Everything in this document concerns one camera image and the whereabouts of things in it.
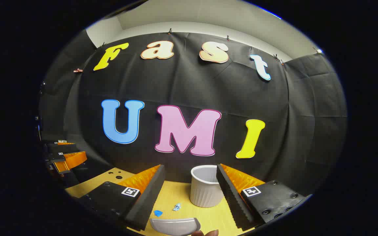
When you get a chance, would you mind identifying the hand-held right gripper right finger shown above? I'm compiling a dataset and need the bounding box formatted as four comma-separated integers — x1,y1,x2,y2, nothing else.
216,163,307,230

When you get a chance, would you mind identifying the grey plastic dustpan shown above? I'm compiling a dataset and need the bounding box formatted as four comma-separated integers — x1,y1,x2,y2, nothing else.
150,217,201,236

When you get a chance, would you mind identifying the grey ribbed garbage bin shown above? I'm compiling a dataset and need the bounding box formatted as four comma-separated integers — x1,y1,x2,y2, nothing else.
190,165,225,208

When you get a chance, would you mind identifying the wooden desktop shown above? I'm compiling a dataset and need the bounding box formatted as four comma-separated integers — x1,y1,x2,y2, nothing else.
65,167,255,236

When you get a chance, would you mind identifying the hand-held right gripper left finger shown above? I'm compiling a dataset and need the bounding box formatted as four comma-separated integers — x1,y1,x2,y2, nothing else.
77,165,166,231

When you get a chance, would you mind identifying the black backdrop cloth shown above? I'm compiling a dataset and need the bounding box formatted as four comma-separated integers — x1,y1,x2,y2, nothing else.
38,29,348,197

